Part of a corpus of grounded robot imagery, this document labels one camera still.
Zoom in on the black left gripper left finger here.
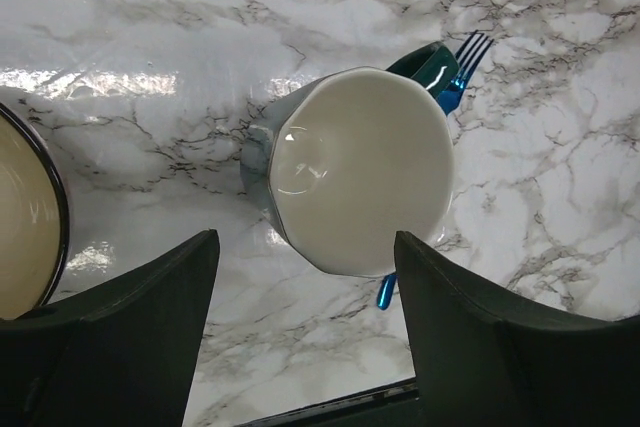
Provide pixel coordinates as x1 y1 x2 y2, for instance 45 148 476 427
1 230 220 426

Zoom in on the grey mug white inside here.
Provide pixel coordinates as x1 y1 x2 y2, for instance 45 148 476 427
240 42 458 277

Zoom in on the blue metal fork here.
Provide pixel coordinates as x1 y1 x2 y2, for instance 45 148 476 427
377 30 494 310

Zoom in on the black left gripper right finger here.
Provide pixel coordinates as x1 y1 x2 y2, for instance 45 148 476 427
394 232 639 426

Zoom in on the dark rimmed beige bowl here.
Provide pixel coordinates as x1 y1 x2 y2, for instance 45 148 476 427
1 105 71 320

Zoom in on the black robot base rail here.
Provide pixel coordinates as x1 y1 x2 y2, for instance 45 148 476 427
244 378 425 427

